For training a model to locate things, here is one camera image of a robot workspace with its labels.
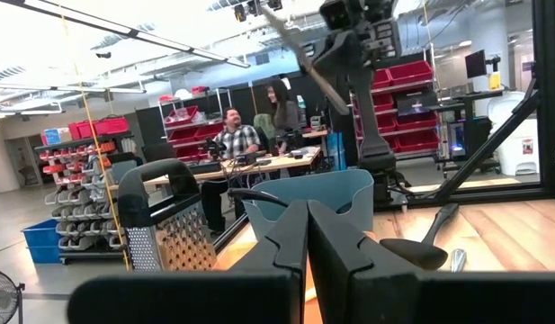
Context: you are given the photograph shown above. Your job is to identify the white trash bin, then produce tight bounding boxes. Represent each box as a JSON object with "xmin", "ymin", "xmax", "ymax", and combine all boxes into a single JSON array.
[{"xmin": 486, "ymin": 92, "xmax": 540, "ymax": 176}]

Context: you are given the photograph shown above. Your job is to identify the red storage crate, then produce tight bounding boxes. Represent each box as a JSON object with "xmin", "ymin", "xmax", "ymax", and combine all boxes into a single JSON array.
[
  {"xmin": 68, "ymin": 121, "xmax": 96, "ymax": 140},
  {"xmin": 92, "ymin": 115, "xmax": 130, "ymax": 136}
]

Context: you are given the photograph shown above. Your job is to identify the black computer monitor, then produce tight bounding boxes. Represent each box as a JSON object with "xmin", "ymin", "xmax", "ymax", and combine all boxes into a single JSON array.
[{"xmin": 464, "ymin": 49, "xmax": 488, "ymax": 80}]

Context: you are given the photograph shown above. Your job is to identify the shelf of small parts bins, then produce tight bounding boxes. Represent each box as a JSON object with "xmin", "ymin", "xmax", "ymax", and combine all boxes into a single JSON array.
[{"xmin": 33, "ymin": 132, "xmax": 139, "ymax": 265}]

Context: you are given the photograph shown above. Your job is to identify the long wooden desk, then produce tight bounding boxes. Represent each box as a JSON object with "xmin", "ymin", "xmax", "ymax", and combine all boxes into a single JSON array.
[{"xmin": 110, "ymin": 146, "xmax": 323, "ymax": 190}]

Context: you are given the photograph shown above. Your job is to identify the blue-grey plastic bin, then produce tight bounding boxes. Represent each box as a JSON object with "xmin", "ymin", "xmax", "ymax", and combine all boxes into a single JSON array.
[{"xmin": 242, "ymin": 168, "xmax": 375, "ymax": 242}]

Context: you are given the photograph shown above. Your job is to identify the black floor fan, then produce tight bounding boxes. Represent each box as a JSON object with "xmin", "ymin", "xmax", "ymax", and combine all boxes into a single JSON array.
[{"xmin": 0, "ymin": 267, "xmax": 26, "ymax": 324}]

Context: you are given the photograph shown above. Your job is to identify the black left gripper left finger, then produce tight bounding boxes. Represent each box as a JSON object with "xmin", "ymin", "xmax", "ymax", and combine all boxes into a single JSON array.
[{"xmin": 67, "ymin": 201, "xmax": 308, "ymax": 324}]

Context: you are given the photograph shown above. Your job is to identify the black plastic ladle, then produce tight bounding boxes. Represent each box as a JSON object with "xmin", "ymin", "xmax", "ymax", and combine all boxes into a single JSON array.
[{"xmin": 227, "ymin": 187, "xmax": 290, "ymax": 209}]

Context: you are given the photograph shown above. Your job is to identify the blue barrel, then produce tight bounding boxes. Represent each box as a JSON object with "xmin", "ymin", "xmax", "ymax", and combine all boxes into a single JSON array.
[{"xmin": 326, "ymin": 131, "xmax": 348, "ymax": 171}]

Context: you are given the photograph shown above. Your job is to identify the metal box grater black handle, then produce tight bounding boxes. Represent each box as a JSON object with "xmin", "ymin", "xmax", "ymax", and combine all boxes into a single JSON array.
[{"xmin": 117, "ymin": 157, "xmax": 219, "ymax": 273}]

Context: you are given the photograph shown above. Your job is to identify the person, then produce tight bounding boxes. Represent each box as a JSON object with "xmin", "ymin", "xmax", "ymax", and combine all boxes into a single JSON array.
[
  {"xmin": 200, "ymin": 106, "xmax": 262, "ymax": 233},
  {"xmin": 265, "ymin": 79, "xmax": 300, "ymax": 154}
]

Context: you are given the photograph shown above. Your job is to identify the wire rack with red bins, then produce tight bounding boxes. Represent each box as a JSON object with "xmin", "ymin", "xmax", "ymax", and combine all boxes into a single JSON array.
[
  {"xmin": 158, "ymin": 87, "xmax": 233, "ymax": 163},
  {"xmin": 348, "ymin": 60, "xmax": 440, "ymax": 158}
]

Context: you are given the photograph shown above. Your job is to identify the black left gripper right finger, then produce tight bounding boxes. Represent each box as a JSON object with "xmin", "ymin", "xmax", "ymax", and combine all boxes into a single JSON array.
[{"xmin": 307, "ymin": 201, "xmax": 555, "ymax": 324}]

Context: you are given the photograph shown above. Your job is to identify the black plastic serving spoon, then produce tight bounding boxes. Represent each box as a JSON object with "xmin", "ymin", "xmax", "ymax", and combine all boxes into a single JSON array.
[{"xmin": 379, "ymin": 202, "xmax": 461, "ymax": 271}]

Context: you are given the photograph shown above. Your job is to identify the black aluminium rig frame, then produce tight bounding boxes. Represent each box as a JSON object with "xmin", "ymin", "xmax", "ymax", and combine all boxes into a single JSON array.
[{"xmin": 212, "ymin": 0, "xmax": 555, "ymax": 253}]

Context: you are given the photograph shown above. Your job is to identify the black overhead light bar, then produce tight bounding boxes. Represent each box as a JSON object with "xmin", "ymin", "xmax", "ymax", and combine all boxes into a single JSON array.
[{"xmin": 0, "ymin": 0, "xmax": 251, "ymax": 69}]

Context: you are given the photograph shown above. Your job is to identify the yellow hanging rope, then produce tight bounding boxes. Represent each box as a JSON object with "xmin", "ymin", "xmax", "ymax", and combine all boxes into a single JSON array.
[{"xmin": 60, "ymin": 17, "xmax": 132, "ymax": 271}]

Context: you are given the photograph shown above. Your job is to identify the blue plastic tote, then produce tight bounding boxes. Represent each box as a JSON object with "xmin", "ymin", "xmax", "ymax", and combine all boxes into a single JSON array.
[{"xmin": 21, "ymin": 219, "xmax": 62, "ymax": 265}]

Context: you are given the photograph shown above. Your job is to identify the green backpack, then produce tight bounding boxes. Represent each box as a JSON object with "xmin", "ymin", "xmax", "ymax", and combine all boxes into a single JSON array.
[{"xmin": 253, "ymin": 112, "xmax": 276, "ymax": 140}]

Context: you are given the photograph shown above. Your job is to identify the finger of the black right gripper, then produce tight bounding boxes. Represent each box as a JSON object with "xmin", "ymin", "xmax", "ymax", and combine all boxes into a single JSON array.
[
  {"xmin": 310, "ymin": 38, "xmax": 341, "ymax": 80},
  {"xmin": 337, "ymin": 58, "xmax": 363, "ymax": 94}
]

